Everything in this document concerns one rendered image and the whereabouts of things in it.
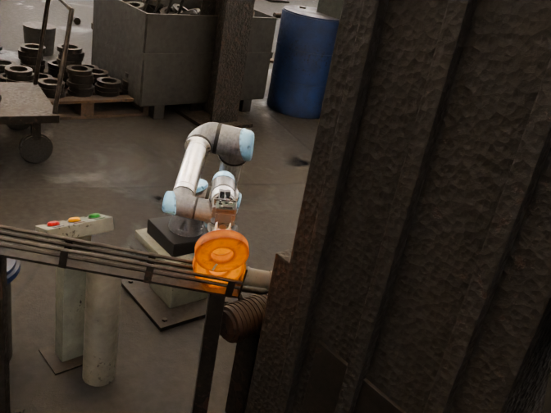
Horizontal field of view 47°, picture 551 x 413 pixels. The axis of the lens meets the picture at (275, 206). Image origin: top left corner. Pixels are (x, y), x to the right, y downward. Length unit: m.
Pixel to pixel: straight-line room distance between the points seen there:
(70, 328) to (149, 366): 0.35
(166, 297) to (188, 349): 0.30
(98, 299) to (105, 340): 0.18
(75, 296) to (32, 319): 0.43
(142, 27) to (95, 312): 2.98
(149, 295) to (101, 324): 0.66
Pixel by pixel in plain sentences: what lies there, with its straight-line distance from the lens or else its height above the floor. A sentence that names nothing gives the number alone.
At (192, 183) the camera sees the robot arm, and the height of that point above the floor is 0.83.
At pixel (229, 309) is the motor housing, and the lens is 2.05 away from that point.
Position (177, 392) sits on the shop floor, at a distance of 2.52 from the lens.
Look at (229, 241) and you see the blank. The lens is 1.76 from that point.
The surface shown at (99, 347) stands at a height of 0.19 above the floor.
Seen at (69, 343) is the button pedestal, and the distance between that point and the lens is 2.57.
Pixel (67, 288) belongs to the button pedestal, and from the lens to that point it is 2.41.
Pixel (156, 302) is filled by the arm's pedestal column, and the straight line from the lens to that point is 2.91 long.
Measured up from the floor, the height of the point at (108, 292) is 0.42.
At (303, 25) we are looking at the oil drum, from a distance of 5.51.
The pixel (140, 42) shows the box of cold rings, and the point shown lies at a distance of 4.94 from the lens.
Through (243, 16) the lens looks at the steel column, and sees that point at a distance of 4.98.
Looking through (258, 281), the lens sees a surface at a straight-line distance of 1.94.
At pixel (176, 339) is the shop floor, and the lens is 2.75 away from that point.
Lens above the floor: 1.72
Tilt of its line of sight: 26 degrees down
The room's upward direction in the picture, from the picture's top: 11 degrees clockwise
